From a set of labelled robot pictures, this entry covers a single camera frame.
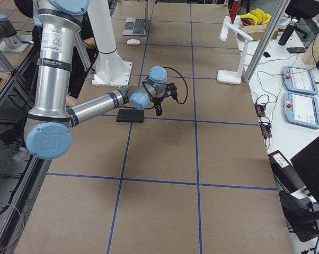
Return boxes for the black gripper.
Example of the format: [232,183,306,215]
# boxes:
[152,88,167,116]

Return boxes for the black mouse pad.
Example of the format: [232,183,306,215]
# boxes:
[116,109,144,123]

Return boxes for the white wireless mouse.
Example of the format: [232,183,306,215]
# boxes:
[127,39,140,45]

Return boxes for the grey laptop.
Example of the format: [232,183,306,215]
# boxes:
[122,17,147,37]

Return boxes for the white desk lamp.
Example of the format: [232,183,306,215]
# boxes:
[217,15,253,85]

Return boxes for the cardboard box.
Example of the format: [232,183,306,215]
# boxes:
[237,24,279,41]

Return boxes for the red cylinder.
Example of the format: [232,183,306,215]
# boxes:
[230,0,241,24]

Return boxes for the yellow bananas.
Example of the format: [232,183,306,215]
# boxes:
[240,8,271,26]

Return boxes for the upper teach pendant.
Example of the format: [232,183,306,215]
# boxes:
[282,66,318,95]

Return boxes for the teach pendant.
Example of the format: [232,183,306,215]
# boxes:
[282,66,318,95]
[283,92,319,129]

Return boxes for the lower teach pendant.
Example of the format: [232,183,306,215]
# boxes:
[283,92,319,129]

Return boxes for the black bottle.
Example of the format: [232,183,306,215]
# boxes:
[278,19,298,46]

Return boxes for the black monitor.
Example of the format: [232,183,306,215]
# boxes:
[291,136,319,203]

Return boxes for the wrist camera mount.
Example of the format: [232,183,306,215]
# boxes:
[165,83,179,103]

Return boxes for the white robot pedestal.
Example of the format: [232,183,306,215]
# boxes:
[88,0,132,86]

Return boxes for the aluminium frame post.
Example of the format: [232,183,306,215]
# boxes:
[243,0,290,83]

